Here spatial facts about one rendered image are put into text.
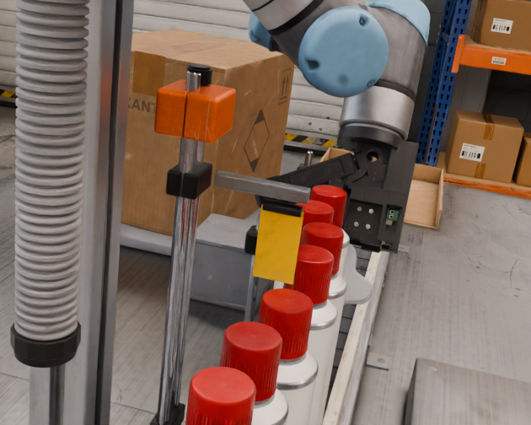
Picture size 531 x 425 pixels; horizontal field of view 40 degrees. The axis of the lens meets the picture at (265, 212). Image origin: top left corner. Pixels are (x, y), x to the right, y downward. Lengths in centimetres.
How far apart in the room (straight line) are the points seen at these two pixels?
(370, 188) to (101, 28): 38
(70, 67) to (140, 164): 79
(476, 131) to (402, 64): 347
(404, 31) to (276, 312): 43
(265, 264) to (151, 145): 61
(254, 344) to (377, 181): 40
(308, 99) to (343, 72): 420
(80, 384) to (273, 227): 17
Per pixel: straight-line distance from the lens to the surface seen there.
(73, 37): 34
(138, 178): 113
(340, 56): 62
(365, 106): 77
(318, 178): 77
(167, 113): 47
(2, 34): 532
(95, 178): 47
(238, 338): 41
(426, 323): 104
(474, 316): 109
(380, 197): 74
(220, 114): 47
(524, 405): 82
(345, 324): 88
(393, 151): 77
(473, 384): 83
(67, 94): 34
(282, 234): 51
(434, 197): 157
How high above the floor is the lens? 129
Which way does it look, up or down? 20 degrees down
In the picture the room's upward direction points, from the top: 8 degrees clockwise
